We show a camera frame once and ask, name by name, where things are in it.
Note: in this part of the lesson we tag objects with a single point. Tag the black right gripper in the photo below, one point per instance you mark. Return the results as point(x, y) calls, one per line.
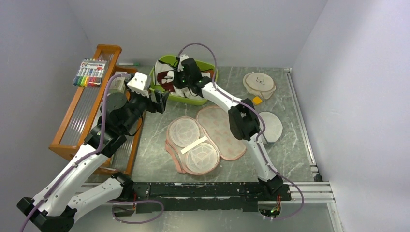
point(177, 84)

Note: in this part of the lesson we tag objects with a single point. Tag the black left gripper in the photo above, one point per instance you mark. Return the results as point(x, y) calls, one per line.
point(159, 106)

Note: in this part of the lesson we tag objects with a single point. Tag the pink floral laundry bag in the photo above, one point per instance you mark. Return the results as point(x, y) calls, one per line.
point(198, 144)

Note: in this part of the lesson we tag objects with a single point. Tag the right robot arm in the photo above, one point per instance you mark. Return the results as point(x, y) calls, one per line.
point(245, 123)

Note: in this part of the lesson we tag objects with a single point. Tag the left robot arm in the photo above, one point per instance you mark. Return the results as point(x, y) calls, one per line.
point(58, 206)

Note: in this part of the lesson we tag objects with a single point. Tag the beige round laundry bag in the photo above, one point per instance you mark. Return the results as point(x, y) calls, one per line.
point(259, 84)

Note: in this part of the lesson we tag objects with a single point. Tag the white mesh round laundry bag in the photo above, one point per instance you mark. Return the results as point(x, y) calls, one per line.
point(274, 127)

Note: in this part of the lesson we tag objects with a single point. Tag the maroon cloth garment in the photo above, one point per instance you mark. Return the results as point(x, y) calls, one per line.
point(166, 80)

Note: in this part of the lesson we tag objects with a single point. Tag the green plastic basin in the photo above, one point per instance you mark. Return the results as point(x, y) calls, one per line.
point(171, 61)

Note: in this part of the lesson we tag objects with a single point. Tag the white black-trimmed garment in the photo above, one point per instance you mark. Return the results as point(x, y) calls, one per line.
point(160, 67)

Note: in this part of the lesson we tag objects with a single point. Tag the green capped marker pen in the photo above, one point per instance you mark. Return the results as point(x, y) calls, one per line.
point(128, 64)

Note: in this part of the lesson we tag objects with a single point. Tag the white small carton box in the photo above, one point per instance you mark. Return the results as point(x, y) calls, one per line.
point(117, 85)

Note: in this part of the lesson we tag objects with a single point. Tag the yellow small block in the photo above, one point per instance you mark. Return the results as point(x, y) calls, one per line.
point(257, 100)

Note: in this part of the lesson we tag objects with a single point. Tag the colour marker pen pack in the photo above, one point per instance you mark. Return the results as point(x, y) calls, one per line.
point(90, 73)

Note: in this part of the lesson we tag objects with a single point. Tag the wooden tiered rack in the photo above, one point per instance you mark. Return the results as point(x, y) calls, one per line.
point(83, 112)

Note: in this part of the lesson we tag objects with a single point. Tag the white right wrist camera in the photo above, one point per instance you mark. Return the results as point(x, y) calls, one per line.
point(180, 59)

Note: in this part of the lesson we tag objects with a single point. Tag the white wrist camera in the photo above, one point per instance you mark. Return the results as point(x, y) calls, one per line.
point(180, 59)
point(140, 84)

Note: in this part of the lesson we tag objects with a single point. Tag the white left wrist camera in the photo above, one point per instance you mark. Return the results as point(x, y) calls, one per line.
point(140, 84)

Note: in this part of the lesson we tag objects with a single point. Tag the white pipe along wall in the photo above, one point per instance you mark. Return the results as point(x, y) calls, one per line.
point(310, 156)

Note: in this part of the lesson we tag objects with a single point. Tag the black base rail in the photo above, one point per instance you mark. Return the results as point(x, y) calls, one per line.
point(168, 196)

